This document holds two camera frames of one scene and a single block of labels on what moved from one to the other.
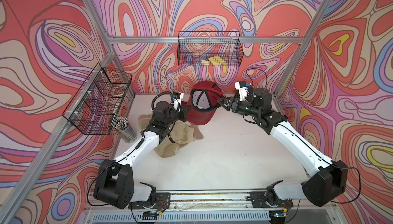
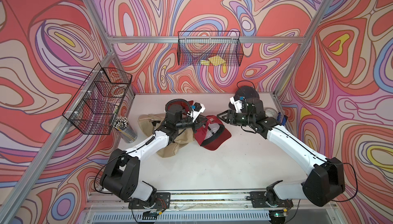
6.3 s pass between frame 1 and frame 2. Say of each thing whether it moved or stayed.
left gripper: moved
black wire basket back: stayed
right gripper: moved
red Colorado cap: moved
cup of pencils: stayed
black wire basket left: stayed
